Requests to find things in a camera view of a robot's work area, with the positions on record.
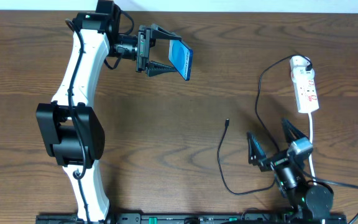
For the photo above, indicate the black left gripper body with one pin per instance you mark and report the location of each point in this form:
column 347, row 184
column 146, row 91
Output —
column 142, row 49

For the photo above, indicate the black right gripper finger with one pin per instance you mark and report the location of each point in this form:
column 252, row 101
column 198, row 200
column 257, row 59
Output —
column 256, row 153
column 291, row 133

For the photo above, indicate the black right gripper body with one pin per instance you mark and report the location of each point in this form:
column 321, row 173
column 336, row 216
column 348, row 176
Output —
column 276, row 159

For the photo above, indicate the white power strip socket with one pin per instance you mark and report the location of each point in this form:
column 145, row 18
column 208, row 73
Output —
column 302, row 76

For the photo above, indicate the blue screen Galaxy smartphone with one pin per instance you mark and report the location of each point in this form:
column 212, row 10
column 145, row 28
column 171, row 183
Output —
column 181, row 56

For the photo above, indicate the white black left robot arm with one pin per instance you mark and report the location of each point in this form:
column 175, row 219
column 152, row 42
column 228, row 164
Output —
column 70, row 129

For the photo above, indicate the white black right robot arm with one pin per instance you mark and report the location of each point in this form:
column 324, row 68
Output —
column 311, row 200

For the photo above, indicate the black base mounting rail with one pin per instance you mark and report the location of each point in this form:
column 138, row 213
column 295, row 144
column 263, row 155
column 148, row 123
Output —
column 249, row 217

